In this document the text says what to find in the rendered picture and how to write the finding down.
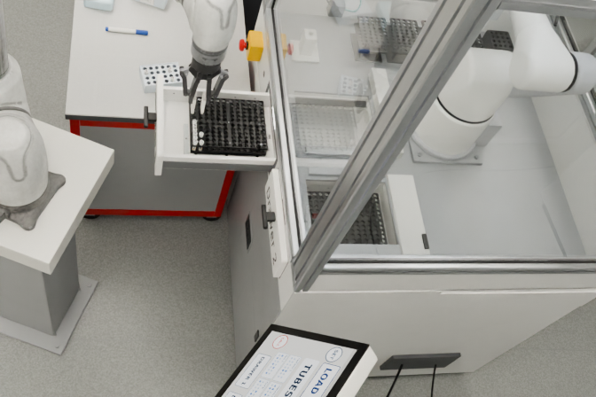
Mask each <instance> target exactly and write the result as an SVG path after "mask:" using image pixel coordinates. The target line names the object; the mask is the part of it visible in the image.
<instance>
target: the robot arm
mask: <svg viewBox="0 0 596 397"><path fill-rule="evenodd" d="M175 1H176V2H177V3H180V4H181V5H182V6H183V8H184V11H185V13H186V16H187V19H188V21H189V25H190V29H191V31H192V46H191V54H192V62H191V64H190V65H189V66H188V67H183V66H180V67H179V74H180V76H181V78H182V80H183V93H184V96H185V97H186V96H189V97H188V103H189V104H191V113H192V114H194V108H195V104H196V99H197V98H196V90H197V88H198V85H199V83H200V80H205V81H207V86H206V91H203V94H202V99H201V103H200V114H203V113H204V108H205V105H208V104H209V101H210V100H211V98H212V97H214V98H217V97H218V95H219V93H220V91H221V88H222V87H223V85H224V82H225V81H226V80H227V79H228V78H229V71H228V69H224V70H223V69H221V62H223V60H224V59H225V54H226V51H227V48H228V45H229V41H230V40H231V39H232V36H233V33H234V30H235V27H236V23H237V17H238V3H237V0H175ZM189 72H190V73H191V74H192V75H193V76H194V77H193V80H192V85H191V87H190V88H189V89H187V75H188V73H189ZM218 75H219V77H218V79H217V81H216V84H215V87H214V88H213V90H211V84H212V79H213V78H215V77H216V76H218ZM65 183H66V178H65V177H64V176H63V175H61V174H55V173H52V172H50V171H48V160H47V153H46V149H45V145H44V142H43V138H42V136H41V134H40V132H39V130H38V129H37V128H36V126H35V124H34V122H33V120H32V117H31V114H30V110H29V106H28V103H27V95H26V91H25V87H24V83H23V79H22V74H21V70H20V65H19V63H18V62H17V60H16V59H15V58H14V57H13V56H11V55H10V54H8V51H7V43H6V34H5V25H4V8H3V0H0V223H1V222H2V221H3V220H4V219H6V220H9V221H11V222H14V223H16V224H18V225H19V226H20V227H21V228H22V229H24V230H26V231H30V230H33V229H34V228H35V226H36V222H37V220H38V218H39V216H40V215H41V213H42V212H43V210H44V209H45V208H46V207H47V205H48V204H49V203H50V201H51V199H52V198H53V196H54V195H55V194H56V192H57V191H58V190H59V189H60V188H61V187H62V186H64V185H65Z"/></svg>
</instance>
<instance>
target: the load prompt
mask: <svg viewBox="0 0 596 397"><path fill-rule="evenodd" d="M340 368H341V366H337V365H333V364H330V363H326V362H323V364H322V365H321V367H320V368H319V369H318V371H317V373H316V374H315V376H314V377H313V379H311V381H310V382H309V384H308V385H307V387H306V388H305V390H304V391H303V393H302V394H301V396H300V397H322V395H323V394H324V392H325V390H326V389H327V387H328V386H329V385H330V384H331V382H332V381H333V379H334V377H335V376H336V374H337V373H338V371H339V370H340Z"/></svg>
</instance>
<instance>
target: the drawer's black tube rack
mask: <svg viewBox="0 0 596 397"><path fill-rule="evenodd" d="M198 98H200V99H202V97H197V100H196V101H197V122H198V145H199V146H198V147H196V150H195V151H193V150H192V134H191V105H190V104H189V122H190V152H191V153H194V154H195V155H196V154H197V153H208V154H225V156H228V154H230V155H251V156H256V157H257V158H258V157H259V156H265V155H266V150H268V143H267V134H266V125H265V116H264V107H263V101H259V100H245V99H230V98H214V97H212V98H211V99H213V101H209V104H208V105H205V108H204V113H203V114H200V103H201V100H198ZM216 100H219V102H216ZM222 100H224V101H225V102H223V101H222ZM230 100H231V101H232V103H231V102H230ZM235 101H238V103H236V102H235ZM241 101H243V102H244V103H241ZM247 102H250V104H248V103H247ZM253 102H256V104H253ZM259 102H260V103H262V104H261V105H260V104H259ZM210 103H212V104H210ZM222 104H224V105H222ZM254 105H255V106H254ZM200 132H203V133H204V135H203V137H199V133H200ZM200 139H202V140H203V141H204V144H203V145H200ZM264 139H265V140H264ZM199 147H202V151H199ZM265 147H266V148H265Z"/></svg>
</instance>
